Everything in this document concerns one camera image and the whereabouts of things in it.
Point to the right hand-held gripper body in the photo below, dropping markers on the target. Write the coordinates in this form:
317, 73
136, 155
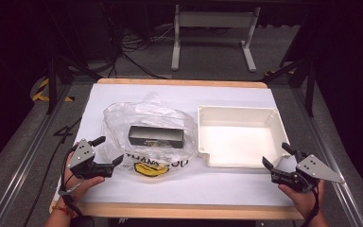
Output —
316, 170

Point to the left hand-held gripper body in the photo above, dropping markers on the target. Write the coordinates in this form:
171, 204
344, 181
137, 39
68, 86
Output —
81, 156

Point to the white square plastic container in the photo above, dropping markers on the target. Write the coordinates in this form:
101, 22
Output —
239, 145

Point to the black rectangular box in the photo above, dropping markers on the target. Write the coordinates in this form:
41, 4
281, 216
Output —
156, 136

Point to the clear plastic bag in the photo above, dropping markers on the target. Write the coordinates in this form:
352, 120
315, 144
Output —
157, 113

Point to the person's left hand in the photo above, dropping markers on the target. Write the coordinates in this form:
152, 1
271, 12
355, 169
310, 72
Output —
75, 186

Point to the person's right hand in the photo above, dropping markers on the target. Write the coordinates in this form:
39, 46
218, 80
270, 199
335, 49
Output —
305, 201

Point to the black tape floor mark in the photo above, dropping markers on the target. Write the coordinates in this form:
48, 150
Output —
64, 132

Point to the white paper mat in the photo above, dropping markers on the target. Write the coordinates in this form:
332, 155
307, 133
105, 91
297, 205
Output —
182, 189

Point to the yellow black hazard tape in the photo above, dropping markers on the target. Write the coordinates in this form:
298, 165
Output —
41, 93

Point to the white metal stand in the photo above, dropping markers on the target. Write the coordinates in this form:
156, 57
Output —
216, 19

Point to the aluminium rail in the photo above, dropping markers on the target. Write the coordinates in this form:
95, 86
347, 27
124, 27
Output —
331, 164
25, 164

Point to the black metal frame stand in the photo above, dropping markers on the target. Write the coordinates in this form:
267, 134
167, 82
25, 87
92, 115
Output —
310, 91
52, 85

